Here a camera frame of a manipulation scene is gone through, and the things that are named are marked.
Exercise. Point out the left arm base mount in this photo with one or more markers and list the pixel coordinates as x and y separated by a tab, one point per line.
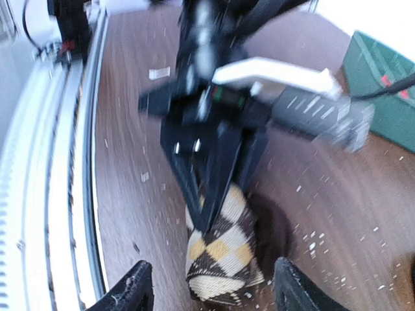
76	34

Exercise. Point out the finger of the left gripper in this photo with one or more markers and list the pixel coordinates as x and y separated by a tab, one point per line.
232	158
192	154

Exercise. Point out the brown argyle sock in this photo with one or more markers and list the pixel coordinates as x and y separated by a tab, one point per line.
239	251

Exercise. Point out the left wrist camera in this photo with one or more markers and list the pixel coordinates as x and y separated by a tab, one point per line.
342	121

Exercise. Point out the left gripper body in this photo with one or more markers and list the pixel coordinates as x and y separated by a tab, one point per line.
240	94

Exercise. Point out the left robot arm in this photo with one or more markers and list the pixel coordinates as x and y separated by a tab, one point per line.
213	34

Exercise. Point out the white plastic scrap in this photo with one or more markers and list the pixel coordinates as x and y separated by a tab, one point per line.
154	74

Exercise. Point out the aluminium front rail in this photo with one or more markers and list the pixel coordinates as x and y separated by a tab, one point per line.
51	256

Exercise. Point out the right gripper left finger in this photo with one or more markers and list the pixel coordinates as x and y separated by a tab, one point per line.
134	292

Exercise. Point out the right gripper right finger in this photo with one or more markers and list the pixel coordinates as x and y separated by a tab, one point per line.
295	291

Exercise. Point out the green compartment tray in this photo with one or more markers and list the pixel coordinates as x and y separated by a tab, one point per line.
371	66

